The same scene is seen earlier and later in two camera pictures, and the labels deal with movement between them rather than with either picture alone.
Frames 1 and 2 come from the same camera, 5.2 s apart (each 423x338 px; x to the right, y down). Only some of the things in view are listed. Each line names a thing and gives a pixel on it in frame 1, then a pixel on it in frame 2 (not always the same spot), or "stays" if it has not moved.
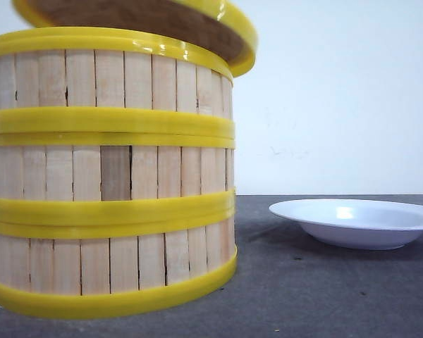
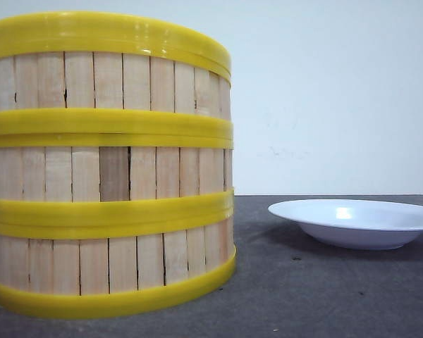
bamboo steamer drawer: [84, 267] stays
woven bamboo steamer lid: [223, 28] -> [103, 32]
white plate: [359, 224] stays
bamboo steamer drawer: [87, 81] stays
